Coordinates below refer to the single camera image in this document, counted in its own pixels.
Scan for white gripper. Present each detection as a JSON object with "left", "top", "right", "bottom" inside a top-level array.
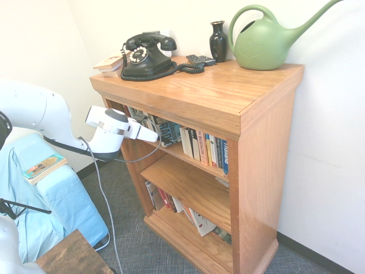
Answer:
[{"left": 129, "top": 119, "right": 160, "bottom": 143}]

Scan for blue Darwin's Radio paperback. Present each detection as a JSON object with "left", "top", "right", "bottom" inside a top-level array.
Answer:
[{"left": 153, "top": 116, "right": 184, "bottom": 148}]

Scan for white pages-out paperback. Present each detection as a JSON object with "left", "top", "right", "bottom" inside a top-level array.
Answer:
[{"left": 180, "top": 127, "right": 194, "bottom": 159}]

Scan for black spine paperback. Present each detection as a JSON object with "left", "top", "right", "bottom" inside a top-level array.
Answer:
[{"left": 188, "top": 128, "right": 201, "bottom": 162}]

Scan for orange spine book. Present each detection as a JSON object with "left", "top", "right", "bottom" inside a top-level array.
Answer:
[{"left": 197, "top": 131, "right": 210, "bottom": 167}]

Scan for grey cover book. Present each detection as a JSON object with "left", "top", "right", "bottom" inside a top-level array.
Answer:
[{"left": 144, "top": 180, "right": 166, "bottom": 212}]

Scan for yellow spine book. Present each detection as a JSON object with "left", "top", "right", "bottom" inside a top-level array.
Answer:
[{"left": 205, "top": 133, "right": 213, "bottom": 167}]

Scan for black rotary telephone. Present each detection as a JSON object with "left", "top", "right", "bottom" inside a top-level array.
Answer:
[{"left": 120, "top": 32, "right": 206, "bottom": 82}]

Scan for red spine leaning book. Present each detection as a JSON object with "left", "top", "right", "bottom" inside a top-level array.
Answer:
[{"left": 158, "top": 187, "right": 172, "bottom": 211}]

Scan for grey blue spine book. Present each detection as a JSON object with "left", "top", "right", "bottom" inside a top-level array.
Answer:
[{"left": 215, "top": 136, "right": 224, "bottom": 170}]

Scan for white red-splatter cover book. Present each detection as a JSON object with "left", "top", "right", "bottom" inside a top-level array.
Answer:
[{"left": 92, "top": 51, "right": 131, "bottom": 71}]

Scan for blue Thailand book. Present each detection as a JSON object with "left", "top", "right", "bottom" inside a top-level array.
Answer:
[{"left": 221, "top": 139, "right": 230, "bottom": 176}]

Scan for wooden bookshelf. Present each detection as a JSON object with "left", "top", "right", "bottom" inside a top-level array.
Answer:
[{"left": 89, "top": 55, "right": 305, "bottom": 274}]

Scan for black remote control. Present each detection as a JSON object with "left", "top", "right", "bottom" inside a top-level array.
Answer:
[{"left": 185, "top": 54, "right": 217, "bottom": 67}]

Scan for loose papers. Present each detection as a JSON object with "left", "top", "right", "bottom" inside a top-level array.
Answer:
[{"left": 215, "top": 176, "right": 230, "bottom": 191}]

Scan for teal orange cover book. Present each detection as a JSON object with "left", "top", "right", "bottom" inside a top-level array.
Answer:
[{"left": 22, "top": 153, "right": 68, "bottom": 186}]

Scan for white book with red figures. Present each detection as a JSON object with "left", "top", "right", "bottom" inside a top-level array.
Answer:
[{"left": 189, "top": 208, "right": 217, "bottom": 237}]

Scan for blue covered armchair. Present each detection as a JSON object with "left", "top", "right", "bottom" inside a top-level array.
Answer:
[{"left": 0, "top": 132, "right": 111, "bottom": 263}]

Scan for black glossy vase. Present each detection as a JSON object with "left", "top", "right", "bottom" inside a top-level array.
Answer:
[{"left": 209, "top": 20, "right": 228, "bottom": 63}]

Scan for green camouflage cover book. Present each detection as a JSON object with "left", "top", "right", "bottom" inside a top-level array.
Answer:
[{"left": 212, "top": 226, "right": 233, "bottom": 247}]

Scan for dark wooden robot table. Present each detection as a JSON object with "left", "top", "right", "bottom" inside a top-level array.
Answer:
[{"left": 35, "top": 228, "right": 115, "bottom": 274}]

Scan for green plastic watering can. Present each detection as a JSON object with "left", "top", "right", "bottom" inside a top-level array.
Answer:
[{"left": 228, "top": 0, "right": 346, "bottom": 71}]

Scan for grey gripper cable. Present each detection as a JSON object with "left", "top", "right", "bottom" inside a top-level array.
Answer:
[{"left": 78, "top": 118, "right": 163, "bottom": 274}]

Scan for black camera tripod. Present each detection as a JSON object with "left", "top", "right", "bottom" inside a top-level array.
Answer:
[{"left": 0, "top": 198, "right": 53, "bottom": 220}]

